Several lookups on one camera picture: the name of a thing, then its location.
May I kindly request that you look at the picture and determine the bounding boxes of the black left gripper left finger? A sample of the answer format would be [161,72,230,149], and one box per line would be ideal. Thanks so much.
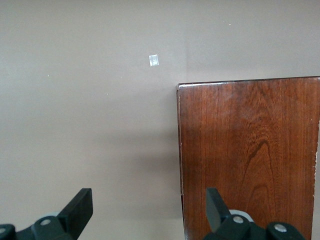
[0,188,94,240]

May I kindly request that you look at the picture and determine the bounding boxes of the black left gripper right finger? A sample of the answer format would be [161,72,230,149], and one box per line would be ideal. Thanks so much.
[202,187,309,240]

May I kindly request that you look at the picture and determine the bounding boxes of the dark brown wooden cabinet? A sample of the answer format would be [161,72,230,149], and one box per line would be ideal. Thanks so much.
[176,76,320,240]

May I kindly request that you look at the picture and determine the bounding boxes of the small clear tape square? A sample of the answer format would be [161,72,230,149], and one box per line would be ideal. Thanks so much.
[148,54,160,68]

